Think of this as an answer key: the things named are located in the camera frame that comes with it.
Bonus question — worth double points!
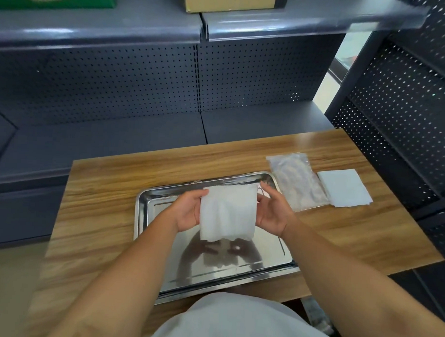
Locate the person's left hand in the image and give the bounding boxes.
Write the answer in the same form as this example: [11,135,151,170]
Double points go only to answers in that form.
[165,188,211,235]

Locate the person's right hand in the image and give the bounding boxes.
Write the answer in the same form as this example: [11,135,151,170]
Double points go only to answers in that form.
[255,183,301,238]

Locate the white cloth wipe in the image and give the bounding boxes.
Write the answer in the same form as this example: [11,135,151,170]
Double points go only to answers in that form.
[198,180,262,245]

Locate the person's left forearm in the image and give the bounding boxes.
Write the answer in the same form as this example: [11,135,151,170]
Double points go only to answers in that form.
[45,209,180,337]

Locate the person's right forearm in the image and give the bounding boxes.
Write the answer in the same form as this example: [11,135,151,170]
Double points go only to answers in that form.
[277,222,445,337]

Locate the wooden table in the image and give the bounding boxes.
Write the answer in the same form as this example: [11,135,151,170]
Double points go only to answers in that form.
[23,118,445,337]

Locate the clear plastic bag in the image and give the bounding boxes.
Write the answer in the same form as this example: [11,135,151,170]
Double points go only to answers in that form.
[264,151,333,214]

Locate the stainless steel tray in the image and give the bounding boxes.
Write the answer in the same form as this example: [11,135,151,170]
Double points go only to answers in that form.
[131,167,304,310]

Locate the stack of white wipes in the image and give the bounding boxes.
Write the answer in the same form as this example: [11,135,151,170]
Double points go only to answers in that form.
[316,168,375,209]

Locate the person's white shirt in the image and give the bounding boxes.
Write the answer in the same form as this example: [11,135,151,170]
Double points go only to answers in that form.
[141,289,346,337]

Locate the grey metal shelf unit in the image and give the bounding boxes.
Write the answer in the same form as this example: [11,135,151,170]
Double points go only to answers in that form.
[0,0,431,267]

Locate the black perforated shelf rack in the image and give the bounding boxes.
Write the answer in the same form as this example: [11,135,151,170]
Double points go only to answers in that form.
[320,0,445,255]

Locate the brown cardboard box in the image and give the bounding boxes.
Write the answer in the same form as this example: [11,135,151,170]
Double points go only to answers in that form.
[178,0,289,17]

